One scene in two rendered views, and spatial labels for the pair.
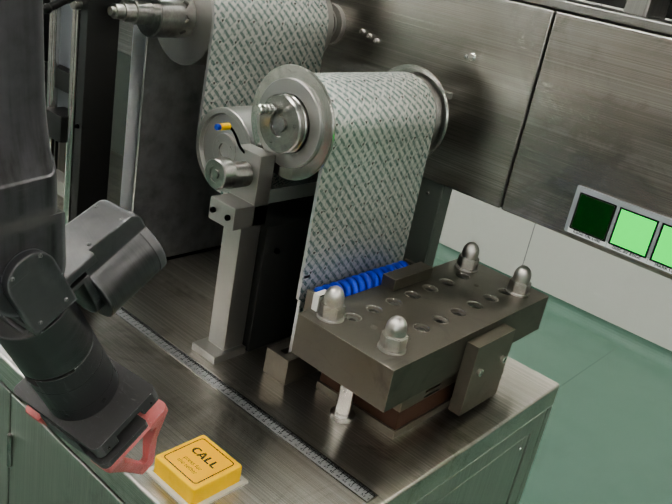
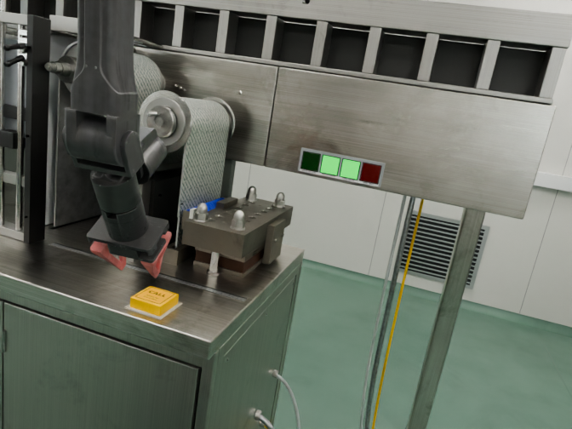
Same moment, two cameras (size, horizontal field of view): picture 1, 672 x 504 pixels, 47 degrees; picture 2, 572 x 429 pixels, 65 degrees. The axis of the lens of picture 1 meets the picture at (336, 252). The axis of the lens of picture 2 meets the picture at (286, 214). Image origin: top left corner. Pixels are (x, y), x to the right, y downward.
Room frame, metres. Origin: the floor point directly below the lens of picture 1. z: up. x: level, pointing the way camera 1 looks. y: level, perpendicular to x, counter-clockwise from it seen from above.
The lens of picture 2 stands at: (-0.17, 0.20, 1.34)
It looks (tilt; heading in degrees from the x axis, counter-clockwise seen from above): 14 degrees down; 338
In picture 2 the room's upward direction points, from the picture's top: 9 degrees clockwise
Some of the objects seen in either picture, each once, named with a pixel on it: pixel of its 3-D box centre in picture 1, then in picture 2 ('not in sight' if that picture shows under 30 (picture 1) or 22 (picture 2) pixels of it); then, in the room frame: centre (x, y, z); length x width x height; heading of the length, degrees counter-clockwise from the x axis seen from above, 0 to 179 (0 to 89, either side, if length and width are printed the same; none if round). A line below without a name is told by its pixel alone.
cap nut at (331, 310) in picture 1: (333, 301); (202, 211); (0.89, -0.01, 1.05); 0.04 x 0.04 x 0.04
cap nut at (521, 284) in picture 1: (521, 279); (280, 198); (1.09, -0.29, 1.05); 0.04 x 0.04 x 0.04
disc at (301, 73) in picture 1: (291, 123); (164, 122); (0.98, 0.09, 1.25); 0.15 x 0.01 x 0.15; 52
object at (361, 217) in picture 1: (364, 224); (203, 176); (1.03, -0.03, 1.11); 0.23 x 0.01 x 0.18; 142
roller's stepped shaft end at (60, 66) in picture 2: (129, 12); (56, 67); (1.06, 0.34, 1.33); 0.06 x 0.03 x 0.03; 142
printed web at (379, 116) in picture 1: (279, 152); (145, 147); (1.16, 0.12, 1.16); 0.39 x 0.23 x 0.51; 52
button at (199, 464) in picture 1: (198, 468); (154, 300); (0.69, 0.10, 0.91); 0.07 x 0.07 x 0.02; 52
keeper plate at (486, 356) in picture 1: (483, 369); (275, 240); (0.95, -0.24, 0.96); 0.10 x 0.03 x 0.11; 142
